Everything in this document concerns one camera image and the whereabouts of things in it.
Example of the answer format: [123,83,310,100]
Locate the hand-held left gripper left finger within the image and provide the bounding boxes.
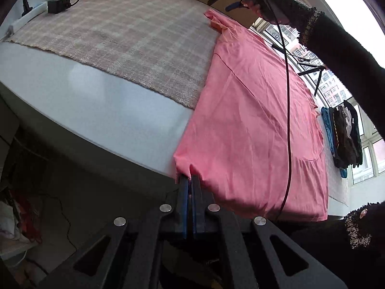
[39,175,191,289]

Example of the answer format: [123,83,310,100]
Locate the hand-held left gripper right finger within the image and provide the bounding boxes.
[192,175,346,289]

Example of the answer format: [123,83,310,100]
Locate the pink sweatshirt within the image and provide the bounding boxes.
[174,8,329,223]

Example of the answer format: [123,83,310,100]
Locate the person's right forearm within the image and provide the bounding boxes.
[298,9,385,140]

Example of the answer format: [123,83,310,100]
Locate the pile of dark clothes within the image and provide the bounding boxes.
[332,101,364,169]

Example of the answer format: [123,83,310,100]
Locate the person's right hand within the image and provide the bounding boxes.
[241,0,314,31]

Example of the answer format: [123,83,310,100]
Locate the black tripod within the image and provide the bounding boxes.
[298,65,328,97]

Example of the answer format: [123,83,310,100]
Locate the plaid beige blanket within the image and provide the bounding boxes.
[6,0,352,208]

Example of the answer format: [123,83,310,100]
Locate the apartment buildings outside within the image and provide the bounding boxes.
[256,18,352,106]

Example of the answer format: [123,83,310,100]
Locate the person's black knit coat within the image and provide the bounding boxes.
[289,200,385,289]

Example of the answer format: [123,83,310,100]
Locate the blue cloth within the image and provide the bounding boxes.
[320,107,348,178]

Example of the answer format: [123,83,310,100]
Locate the black power adapter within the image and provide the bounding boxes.
[47,0,73,14]

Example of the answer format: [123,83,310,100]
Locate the white power strip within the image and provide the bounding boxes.
[0,1,49,41]

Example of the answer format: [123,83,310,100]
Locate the black power cord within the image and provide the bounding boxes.
[283,48,327,70]

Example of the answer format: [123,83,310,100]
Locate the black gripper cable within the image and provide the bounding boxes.
[253,0,292,222]

